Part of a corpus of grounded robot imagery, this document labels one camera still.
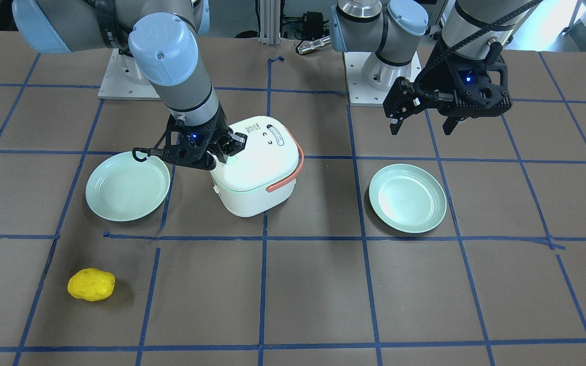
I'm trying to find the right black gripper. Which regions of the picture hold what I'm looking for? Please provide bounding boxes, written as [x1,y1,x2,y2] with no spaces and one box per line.
[160,114,247,170]

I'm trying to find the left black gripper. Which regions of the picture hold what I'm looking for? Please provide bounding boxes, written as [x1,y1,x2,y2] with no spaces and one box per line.
[382,42,512,135]

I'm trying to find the white rice cooker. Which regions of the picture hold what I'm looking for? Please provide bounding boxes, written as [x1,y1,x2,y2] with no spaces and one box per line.
[210,116,305,217]

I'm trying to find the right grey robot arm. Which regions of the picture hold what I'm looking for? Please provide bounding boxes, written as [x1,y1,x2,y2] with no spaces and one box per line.
[12,1,247,171]

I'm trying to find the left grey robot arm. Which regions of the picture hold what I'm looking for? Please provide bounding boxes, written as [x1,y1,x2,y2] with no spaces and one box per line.
[329,1,539,135]

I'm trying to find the pale green plate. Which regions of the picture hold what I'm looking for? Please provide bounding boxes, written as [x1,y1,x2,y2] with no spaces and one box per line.
[368,164,447,233]
[84,152,171,222]

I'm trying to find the silver cylindrical connector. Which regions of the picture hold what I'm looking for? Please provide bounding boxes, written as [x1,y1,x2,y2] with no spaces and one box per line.
[295,36,332,56]

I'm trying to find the black power adapter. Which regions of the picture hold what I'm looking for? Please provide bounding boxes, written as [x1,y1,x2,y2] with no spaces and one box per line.
[301,11,324,35]

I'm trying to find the yellow toy potato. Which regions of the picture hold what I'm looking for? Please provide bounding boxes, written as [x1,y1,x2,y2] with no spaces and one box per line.
[67,268,116,302]

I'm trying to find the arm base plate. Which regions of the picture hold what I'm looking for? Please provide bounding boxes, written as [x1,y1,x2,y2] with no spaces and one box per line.
[343,52,421,107]
[98,49,161,101]

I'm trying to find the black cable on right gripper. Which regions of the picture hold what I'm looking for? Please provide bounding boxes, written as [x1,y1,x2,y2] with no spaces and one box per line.
[132,127,172,162]

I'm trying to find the aluminium frame post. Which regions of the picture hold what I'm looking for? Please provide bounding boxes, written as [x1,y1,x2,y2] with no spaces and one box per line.
[257,0,283,48]

